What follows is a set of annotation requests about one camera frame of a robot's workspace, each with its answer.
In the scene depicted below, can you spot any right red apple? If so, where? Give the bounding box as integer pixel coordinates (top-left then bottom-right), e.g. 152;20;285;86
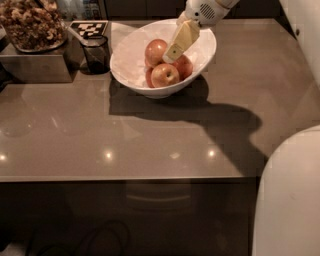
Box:
173;55;193;81

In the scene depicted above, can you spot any front red-yellow apple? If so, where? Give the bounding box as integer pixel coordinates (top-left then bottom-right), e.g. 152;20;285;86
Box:
151;63;180;88

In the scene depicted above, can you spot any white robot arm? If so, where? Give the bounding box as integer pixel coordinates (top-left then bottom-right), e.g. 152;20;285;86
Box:
164;0;320;256

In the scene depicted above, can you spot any top red-yellow apple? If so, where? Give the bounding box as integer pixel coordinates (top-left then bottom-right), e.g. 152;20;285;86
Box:
145;39;167;68

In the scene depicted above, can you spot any steel box stand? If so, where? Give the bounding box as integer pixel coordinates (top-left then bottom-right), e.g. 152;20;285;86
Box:
0;42;72;84

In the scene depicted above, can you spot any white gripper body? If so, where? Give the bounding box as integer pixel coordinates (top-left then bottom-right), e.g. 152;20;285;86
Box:
185;0;240;27

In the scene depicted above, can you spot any white slanted bowl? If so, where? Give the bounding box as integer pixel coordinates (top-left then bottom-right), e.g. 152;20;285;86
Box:
109;18;218;100

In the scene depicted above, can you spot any small hidden left apple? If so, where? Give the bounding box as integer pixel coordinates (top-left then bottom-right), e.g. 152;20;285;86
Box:
145;67;154;88

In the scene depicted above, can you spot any red-yellow apple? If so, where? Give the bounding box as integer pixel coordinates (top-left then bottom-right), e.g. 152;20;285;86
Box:
145;39;167;68
151;63;180;88

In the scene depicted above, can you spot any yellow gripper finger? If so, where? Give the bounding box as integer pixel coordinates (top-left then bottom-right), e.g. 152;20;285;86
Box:
176;12;188;26
163;20;200;63

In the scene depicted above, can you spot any black mesh cup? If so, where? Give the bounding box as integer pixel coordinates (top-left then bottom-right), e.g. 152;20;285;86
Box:
81;36;110;74

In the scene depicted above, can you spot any black-white fiducial marker card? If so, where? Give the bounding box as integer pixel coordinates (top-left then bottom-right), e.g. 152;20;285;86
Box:
70;20;108;39

